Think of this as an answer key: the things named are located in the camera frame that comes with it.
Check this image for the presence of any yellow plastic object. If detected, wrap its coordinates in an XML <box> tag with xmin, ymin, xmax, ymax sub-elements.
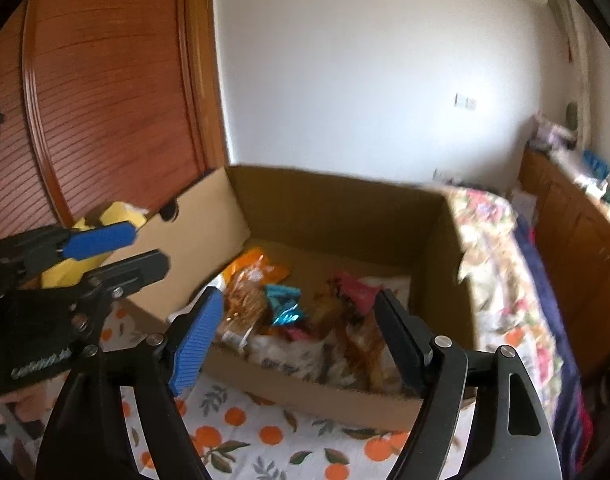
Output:
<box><xmin>40</xmin><ymin>201</ymin><xmax>151</xmax><ymax>288</ymax></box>

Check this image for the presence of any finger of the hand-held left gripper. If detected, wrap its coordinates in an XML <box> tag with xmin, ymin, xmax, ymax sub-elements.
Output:
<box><xmin>0</xmin><ymin>221</ymin><xmax>137</xmax><ymax>291</ymax></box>
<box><xmin>68</xmin><ymin>250</ymin><xmax>171</xmax><ymax>346</ymax></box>

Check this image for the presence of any person's left hand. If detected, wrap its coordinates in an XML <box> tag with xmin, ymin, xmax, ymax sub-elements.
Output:
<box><xmin>0</xmin><ymin>385</ymin><xmax>43</xmax><ymax>428</ymax></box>

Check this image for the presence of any wooden slatted wardrobe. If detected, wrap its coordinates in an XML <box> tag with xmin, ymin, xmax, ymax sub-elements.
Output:
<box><xmin>0</xmin><ymin>0</ymin><xmax>231</xmax><ymax>241</ymax></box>

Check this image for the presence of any clear brown bread pack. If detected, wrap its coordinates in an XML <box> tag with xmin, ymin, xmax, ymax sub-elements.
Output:
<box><xmin>217</xmin><ymin>267</ymin><xmax>271</xmax><ymax>356</ymax></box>

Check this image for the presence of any white paper bag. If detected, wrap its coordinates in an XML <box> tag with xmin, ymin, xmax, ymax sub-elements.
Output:
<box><xmin>509</xmin><ymin>189</ymin><xmax>538</xmax><ymax>228</ymax></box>

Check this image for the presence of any pale patterned curtain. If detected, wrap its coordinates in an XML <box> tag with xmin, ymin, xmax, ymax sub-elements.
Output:
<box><xmin>550</xmin><ymin>0</ymin><xmax>600</xmax><ymax>151</ymax></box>

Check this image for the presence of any wooden low cabinet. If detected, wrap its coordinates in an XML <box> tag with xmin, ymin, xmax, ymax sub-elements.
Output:
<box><xmin>517</xmin><ymin>147</ymin><xmax>610</xmax><ymax>376</ymax></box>

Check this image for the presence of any red cloth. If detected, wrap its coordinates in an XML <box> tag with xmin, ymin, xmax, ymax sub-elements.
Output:
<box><xmin>575</xmin><ymin>385</ymin><xmax>593</xmax><ymax>461</ymax></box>

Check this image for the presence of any orange fruit print tablecloth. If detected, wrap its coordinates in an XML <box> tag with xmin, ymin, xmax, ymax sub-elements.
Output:
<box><xmin>98</xmin><ymin>305</ymin><xmax>580</xmax><ymax>480</ymax></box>

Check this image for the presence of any dark blue blanket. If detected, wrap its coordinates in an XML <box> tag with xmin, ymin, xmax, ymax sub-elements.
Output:
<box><xmin>515</xmin><ymin>215</ymin><xmax>593</xmax><ymax>480</ymax></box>

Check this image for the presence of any brown cardboard box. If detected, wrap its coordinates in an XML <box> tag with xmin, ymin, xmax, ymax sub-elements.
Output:
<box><xmin>118</xmin><ymin>164</ymin><xmax>478</xmax><ymax>433</ymax></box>

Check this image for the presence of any pink snack packet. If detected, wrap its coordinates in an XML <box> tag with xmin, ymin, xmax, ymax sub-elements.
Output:
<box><xmin>335</xmin><ymin>272</ymin><xmax>381</xmax><ymax>316</ymax></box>

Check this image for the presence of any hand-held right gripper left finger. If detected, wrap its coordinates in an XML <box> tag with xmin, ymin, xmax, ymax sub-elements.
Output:
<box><xmin>35</xmin><ymin>287</ymin><xmax>225</xmax><ymax>480</ymax></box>

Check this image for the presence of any brown red snack packet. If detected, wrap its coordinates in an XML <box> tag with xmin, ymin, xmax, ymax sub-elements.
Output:
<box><xmin>310</xmin><ymin>290</ymin><xmax>356</xmax><ymax>341</ymax></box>

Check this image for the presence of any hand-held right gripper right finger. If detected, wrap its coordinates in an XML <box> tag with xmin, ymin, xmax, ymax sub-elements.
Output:
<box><xmin>374</xmin><ymin>289</ymin><xmax>560</xmax><ymax>480</ymax></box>

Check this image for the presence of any teal foil candy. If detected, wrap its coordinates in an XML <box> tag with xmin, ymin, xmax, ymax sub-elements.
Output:
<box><xmin>264</xmin><ymin>284</ymin><xmax>305</xmax><ymax>328</ymax></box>

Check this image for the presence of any orange brown bread packet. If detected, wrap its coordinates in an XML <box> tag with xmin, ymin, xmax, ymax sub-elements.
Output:
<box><xmin>345</xmin><ymin>320</ymin><xmax>406</xmax><ymax>393</ymax></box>

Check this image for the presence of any orange snack packet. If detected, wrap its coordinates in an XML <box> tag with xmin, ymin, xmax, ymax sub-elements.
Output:
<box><xmin>222</xmin><ymin>246</ymin><xmax>291</xmax><ymax>286</ymax></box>

